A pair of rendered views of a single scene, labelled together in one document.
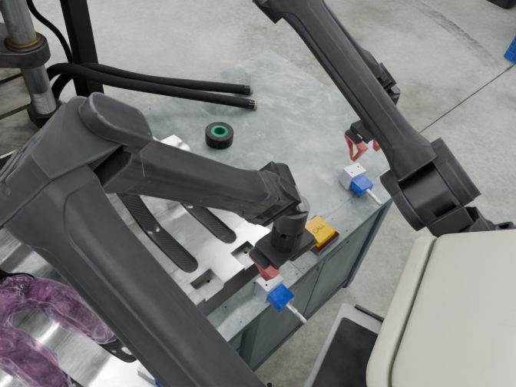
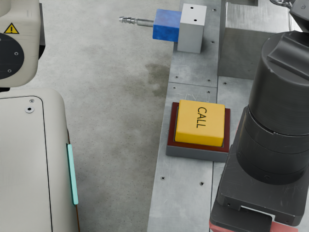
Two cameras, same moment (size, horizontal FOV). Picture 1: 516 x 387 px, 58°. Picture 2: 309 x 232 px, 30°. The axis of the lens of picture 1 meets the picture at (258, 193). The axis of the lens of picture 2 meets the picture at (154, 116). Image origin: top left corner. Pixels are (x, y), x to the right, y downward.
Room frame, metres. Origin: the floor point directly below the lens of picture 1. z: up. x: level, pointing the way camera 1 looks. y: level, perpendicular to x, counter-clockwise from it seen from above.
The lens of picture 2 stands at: (1.07, -0.50, 1.37)
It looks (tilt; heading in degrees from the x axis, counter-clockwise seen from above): 46 degrees down; 145
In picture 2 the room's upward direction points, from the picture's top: 4 degrees clockwise
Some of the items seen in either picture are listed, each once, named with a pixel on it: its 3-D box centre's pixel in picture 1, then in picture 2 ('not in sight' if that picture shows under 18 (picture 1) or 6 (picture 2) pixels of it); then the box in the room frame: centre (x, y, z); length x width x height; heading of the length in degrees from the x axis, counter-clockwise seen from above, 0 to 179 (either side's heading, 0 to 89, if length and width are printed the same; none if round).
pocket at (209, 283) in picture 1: (206, 287); not in sight; (0.46, 0.07, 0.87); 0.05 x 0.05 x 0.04; 51
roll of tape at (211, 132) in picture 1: (219, 135); not in sight; (0.97, 0.13, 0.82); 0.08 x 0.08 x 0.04
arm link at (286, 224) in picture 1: (290, 211); not in sight; (0.51, -0.06, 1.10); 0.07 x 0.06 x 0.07; 23
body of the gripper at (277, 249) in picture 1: (286, 234); not in sight; (0.51, -0.06, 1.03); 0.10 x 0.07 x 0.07; 139
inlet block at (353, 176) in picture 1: (364, 187); not in sight; (0.85, -0.28, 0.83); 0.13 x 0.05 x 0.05; 41
